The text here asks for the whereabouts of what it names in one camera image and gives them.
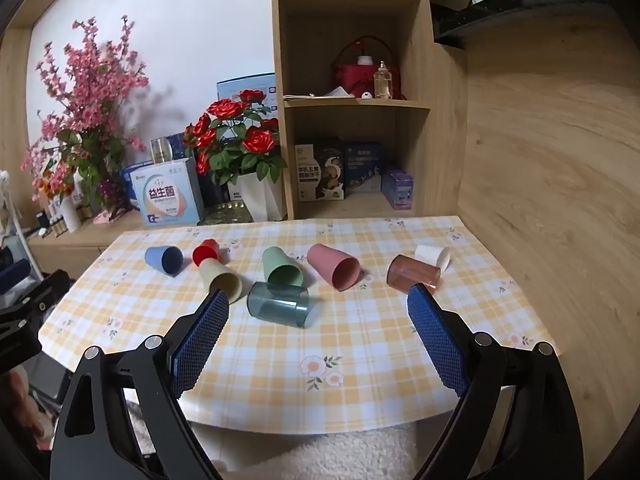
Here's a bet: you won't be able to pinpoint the white and blue box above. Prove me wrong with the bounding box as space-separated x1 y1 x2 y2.
131 157 206 227

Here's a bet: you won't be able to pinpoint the clear drinking glass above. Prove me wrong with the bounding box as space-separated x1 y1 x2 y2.
150 137 173 165

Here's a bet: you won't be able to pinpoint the dark green patterned tray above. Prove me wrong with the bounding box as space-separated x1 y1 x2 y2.
197 201 253 226

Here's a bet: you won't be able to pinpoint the black speckled shelf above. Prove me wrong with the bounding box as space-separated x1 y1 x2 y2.
432 0 640 51

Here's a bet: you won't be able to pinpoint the red handled basket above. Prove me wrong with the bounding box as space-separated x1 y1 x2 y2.
334 36 402 100

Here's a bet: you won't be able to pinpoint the red cup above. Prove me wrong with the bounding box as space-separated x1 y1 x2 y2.
192 239 221 267

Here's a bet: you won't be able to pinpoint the pink blossom bouquet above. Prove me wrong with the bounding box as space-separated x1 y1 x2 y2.
20 15 151 211

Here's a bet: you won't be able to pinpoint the beige and dark snack box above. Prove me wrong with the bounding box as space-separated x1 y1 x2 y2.
295 137 346 202

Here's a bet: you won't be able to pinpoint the white paper sheets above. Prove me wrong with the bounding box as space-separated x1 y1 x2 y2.
283 87 358 102

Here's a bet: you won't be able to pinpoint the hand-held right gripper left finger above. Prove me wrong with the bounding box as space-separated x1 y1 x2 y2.
49 290 231 480

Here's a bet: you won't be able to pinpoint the purple box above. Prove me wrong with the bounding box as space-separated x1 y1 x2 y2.
381 165 415 210

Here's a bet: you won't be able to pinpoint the white faceted vase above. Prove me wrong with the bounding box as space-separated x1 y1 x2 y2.
235 172 285 222

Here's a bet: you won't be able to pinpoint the red rose plant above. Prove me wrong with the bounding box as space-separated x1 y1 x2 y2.
182 89 288 187

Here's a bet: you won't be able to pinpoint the wooden shelf unit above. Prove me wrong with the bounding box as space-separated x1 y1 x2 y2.
270 0 468 221

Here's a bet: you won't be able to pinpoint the pink cup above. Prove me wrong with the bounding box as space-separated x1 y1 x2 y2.
306 243 362 293

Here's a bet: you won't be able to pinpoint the white fluffy rug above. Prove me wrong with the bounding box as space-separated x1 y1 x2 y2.
125 400 417 480

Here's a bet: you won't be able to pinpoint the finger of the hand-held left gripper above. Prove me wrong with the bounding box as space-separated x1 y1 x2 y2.
0 259 32 293
0 270 71 323

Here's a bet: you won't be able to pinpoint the tall blue box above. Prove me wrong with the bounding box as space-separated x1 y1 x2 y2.
216 72 277 111

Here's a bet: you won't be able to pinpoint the row of small dark bottles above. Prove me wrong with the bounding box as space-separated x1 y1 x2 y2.
35 207 68 238

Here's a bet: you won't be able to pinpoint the clear perfume bottle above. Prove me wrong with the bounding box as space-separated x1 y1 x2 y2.
373 61 392 99

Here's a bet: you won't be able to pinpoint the low wooden cabinet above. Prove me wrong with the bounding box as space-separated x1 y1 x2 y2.
27 209 251 281

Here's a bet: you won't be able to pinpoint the teal transparent cup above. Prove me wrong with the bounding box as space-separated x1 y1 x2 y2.
247 281 310 329

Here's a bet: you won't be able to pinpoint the blue cup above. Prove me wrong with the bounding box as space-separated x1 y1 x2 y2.
144 245 184 278

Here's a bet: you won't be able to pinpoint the white metal rack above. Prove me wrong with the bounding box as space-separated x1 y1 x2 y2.
0 170 46 281

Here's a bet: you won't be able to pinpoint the white cup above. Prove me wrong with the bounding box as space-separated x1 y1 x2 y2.
414 245 452 272

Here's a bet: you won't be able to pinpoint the white plastic bottle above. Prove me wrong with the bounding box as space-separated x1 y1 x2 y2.
60 195 82 233

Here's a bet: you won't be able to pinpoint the beige cup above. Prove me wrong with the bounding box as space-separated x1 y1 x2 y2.
198 260 244 305

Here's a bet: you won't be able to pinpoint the yellow checked tablecloth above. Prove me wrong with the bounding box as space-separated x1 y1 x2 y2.
39 216 557 435

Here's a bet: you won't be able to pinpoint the green cup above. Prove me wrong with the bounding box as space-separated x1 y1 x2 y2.
261 246 304 286

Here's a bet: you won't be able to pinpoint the dark blue box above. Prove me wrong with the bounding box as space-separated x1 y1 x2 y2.
344 141 386 193

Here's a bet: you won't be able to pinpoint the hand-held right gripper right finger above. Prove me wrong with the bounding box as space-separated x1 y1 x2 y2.
406 283 586 480

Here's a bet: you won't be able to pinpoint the person's left hand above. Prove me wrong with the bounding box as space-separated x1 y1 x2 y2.
0 366 53 446

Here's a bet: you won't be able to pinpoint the brown transparent cup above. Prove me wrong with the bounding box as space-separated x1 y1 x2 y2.
386 254 442 294

